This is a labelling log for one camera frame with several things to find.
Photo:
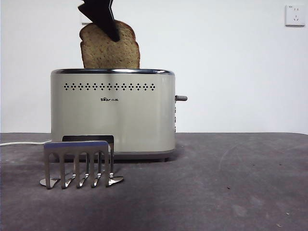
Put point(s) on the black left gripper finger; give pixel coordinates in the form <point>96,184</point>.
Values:
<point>109,26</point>

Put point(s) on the brown wholemeal bread slice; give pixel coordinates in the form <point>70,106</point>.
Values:
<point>108,53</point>

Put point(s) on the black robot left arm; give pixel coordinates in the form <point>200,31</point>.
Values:
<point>96,7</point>

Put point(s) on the cream toaster with chrome top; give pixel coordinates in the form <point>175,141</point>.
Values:
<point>144,120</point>

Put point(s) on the grey toaster lever knob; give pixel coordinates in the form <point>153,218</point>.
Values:
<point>182,98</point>

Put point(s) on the silver metal toast rack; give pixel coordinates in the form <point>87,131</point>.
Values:
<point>77,145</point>

